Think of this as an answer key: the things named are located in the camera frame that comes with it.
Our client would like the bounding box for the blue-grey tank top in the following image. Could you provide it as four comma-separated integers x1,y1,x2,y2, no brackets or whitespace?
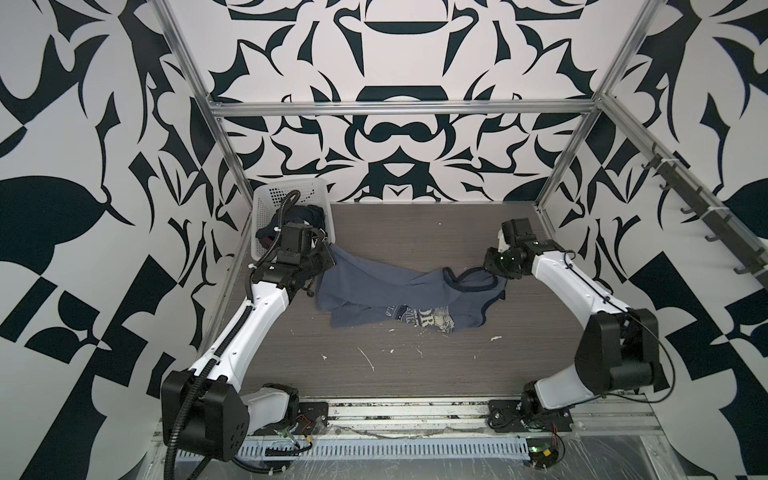
315,245,507,334

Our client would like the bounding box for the white plastic laundry basket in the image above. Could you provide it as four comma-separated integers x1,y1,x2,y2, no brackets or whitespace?
250,178,336,261

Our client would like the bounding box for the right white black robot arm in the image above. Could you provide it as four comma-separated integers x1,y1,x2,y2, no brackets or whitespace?
484,218,666,420

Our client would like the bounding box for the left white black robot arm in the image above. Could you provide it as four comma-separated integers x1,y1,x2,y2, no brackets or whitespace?
160,223,334,464

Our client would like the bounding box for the dark navy tank top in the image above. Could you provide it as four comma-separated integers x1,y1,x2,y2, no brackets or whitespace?
255,205,325,249

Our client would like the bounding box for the green circuit board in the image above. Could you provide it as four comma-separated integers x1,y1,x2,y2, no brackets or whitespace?
526,435,565,471

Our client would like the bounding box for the black corrugated cable hose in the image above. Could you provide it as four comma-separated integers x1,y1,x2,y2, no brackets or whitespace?
163,189,301,480

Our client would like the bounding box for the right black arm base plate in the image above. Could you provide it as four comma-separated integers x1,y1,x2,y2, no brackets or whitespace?
486,399,573,433

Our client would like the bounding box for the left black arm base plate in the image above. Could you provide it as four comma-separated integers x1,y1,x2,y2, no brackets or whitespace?
290,401,329,436

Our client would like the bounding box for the aluminium frame back crossbar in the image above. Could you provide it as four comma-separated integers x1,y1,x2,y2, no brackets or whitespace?
208,99,595,118

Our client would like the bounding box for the aluminium front rail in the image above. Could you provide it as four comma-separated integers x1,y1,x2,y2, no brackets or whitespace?
152,395,661,439

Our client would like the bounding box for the grey wall hook rack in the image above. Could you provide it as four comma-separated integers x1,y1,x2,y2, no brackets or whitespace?
640,143,767,289

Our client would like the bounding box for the white slotted cable duct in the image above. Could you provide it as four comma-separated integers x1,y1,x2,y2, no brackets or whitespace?
238,437,530,461

